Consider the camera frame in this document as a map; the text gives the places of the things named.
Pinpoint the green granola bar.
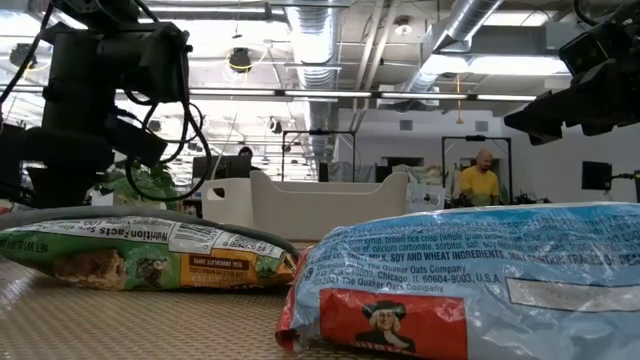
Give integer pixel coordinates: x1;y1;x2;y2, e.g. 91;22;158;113
0;215;300;292

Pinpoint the white plastic bin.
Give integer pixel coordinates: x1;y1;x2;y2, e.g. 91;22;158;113
201;177;254;229

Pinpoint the clear plastic container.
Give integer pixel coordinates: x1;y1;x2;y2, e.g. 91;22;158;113
406;182;447;215

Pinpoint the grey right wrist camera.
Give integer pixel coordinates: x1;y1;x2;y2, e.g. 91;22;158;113
558;27;619;77

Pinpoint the black metal frame stand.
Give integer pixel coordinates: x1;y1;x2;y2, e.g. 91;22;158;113
281;129;358;184
440;134;514;205

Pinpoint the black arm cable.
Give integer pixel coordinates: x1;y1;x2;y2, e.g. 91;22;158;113
123;47;214;204

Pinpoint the grey plastic bin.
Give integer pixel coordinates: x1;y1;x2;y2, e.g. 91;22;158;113
249;170;409;243

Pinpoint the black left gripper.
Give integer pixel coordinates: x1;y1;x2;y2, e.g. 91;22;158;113
42;22;169;169

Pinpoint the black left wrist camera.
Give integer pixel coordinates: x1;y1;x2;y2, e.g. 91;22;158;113
97;20;194;105

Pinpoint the black computer monitor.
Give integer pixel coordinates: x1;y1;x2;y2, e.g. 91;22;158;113
580;160;614;192
191;155;252;182

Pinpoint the blue Quaker granola bar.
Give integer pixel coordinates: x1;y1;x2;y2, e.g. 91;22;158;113
274;201;640;360

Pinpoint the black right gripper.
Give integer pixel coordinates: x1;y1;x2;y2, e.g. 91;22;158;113
503;49;640;147

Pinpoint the person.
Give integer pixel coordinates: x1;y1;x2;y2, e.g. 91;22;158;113
458;148;502;207
236;146;262;174

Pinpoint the ceiling light strip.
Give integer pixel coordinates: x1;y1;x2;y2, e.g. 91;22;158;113
188;88;539;103

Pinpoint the green potted plant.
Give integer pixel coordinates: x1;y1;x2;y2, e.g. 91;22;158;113
92;160;182;209

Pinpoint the black ceiling device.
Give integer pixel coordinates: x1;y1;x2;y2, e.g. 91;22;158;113
228;46;254;75

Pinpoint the silver ventilation duct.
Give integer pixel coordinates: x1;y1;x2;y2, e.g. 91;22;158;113
397;0;507;99
282;0;351;169

